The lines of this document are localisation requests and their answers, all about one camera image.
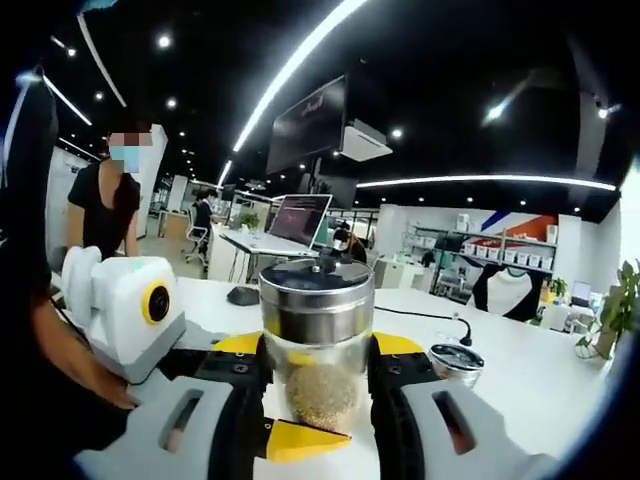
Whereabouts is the curved ceiling light strip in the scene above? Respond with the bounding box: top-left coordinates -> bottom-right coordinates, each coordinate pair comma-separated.
356,173 -> 618,193

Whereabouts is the ceiling air conditioner unit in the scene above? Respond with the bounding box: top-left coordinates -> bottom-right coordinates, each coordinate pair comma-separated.
341,118 -> 395,162

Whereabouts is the hanging black monitor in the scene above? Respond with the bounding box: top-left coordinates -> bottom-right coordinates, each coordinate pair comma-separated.
264,73 -> 350,176

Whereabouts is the black power cable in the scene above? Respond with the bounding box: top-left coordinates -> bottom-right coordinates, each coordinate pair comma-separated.
374,302 -> 475,350

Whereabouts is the potted green plant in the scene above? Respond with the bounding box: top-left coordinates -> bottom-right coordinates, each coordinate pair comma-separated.
573,258 -> 640,362

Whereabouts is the person in dark clothes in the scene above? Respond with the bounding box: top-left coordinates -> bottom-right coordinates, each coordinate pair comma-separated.
0,29 -> 131,480

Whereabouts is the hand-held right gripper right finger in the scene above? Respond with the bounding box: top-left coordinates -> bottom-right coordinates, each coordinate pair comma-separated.
368,332 -> 554,480

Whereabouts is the short white-filled seasoning bottle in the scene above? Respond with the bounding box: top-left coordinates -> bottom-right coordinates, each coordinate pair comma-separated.
427,342 -> 486,392

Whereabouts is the long ceiling light strip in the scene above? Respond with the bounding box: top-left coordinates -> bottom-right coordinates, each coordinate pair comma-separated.
231,0 -> 372,153

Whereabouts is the person's left hand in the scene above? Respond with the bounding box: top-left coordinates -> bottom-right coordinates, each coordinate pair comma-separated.
59,344 -> 137,409

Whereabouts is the open silver laptop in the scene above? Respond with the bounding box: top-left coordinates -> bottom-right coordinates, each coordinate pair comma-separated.
218,193 -> 335,257

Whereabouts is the shelf with white bins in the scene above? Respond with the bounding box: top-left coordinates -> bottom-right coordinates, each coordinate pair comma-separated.
405,224 -> 560,275

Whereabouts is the small black object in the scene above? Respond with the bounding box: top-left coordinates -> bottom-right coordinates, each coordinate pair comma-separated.
226,284 -> 262,308

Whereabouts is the tall brown-filled seasoning bottle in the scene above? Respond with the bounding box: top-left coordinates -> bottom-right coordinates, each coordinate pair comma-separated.
256,259 -> 377,437

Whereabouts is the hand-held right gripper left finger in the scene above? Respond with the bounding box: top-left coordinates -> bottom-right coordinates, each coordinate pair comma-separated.
73,332 -> 269,480

